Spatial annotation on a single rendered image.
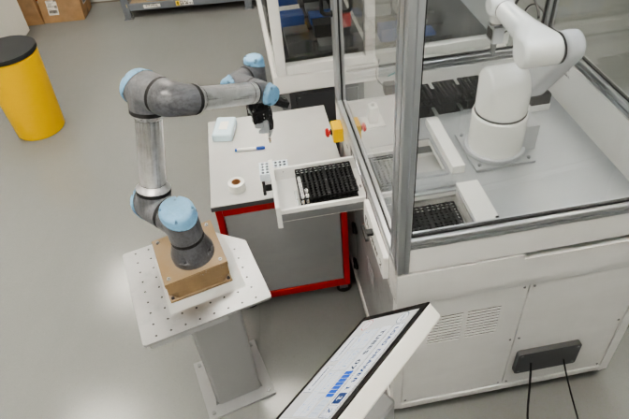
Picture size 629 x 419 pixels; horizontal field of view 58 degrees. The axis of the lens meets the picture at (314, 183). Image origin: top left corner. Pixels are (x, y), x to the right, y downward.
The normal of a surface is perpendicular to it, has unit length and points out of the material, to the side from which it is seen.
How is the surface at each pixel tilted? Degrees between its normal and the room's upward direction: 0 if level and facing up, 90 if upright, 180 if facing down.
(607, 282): 90
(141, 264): 0
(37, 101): 93
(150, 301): 0
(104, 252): 0
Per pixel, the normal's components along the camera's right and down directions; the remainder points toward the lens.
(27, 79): 0.80, 0.40
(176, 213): 0.00, -0.68
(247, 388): 0.40, 0.59
